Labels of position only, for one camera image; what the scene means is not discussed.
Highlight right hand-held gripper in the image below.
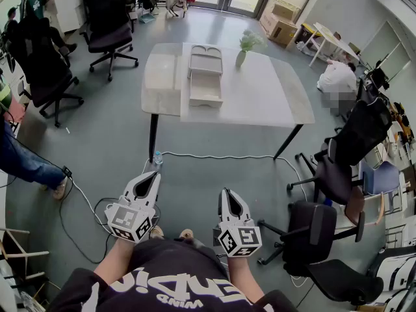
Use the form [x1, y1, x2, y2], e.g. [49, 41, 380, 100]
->
[212, 187, 263, 259]

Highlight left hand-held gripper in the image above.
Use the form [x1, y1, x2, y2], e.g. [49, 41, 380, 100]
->
[103, 170, 163, 243]

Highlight white drawer organizer box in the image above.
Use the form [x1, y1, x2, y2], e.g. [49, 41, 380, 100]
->
[187, 44, 226, 109]

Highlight person's right forearm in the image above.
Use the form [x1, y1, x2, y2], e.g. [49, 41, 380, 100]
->
[224, 254, 267, 305]

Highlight person's left forearm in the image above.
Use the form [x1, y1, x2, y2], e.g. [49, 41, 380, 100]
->
[93, 236, 137, 285]

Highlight large cardboard box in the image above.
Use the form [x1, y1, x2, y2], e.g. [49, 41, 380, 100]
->
[258, 2, 299, 49]

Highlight person's black printed shirt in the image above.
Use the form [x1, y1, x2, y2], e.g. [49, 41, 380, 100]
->
[47, 237, 300, 312]

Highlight grey table with black legs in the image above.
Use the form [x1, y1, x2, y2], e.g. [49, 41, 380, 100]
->
[140, 41, 317, 164]

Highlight brown wooden chair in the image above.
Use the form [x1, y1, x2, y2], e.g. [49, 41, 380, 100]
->
[339, 186, 386, 244]

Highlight white vase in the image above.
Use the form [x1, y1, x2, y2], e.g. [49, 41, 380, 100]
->
[234, 49, 248, 68]

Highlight black mesh office chair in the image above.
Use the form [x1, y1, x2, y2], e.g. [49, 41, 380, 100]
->
[287, 97, 394, 208]

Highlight blue plastic chair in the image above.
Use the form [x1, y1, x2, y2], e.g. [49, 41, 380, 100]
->
[358, 160, 402, 215]

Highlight white artificial flowers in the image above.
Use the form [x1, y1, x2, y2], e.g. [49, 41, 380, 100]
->
[239, 29, 268, 53]

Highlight teal dustpan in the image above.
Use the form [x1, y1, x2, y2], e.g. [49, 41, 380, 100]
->
[138, 0, 157, 24]

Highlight white and black device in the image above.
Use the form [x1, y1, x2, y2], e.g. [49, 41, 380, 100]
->
[372, 246, 416, 293]

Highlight black bin with yellow lid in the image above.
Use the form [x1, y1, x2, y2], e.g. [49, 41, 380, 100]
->
[293, 22, 319, 47]

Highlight white quadruped robot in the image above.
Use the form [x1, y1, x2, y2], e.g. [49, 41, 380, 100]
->
[164, 0, 190, 19]

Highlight white cabinet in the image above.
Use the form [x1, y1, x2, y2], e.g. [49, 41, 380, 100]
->
[51, 0, 88, 34]

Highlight white folding table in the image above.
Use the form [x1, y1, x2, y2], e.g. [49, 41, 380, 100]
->
[296, 21, 361, 68]

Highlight white floor cable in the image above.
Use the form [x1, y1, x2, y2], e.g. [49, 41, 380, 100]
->
[70, 177, 114, 236]
[161, 151, 309, 205]

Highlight black floor cable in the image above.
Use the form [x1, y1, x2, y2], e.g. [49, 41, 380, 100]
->
[58, 174, 110, 265]

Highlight wooden stool frame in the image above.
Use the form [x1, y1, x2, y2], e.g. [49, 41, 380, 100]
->
[0, 227, 50, 281]

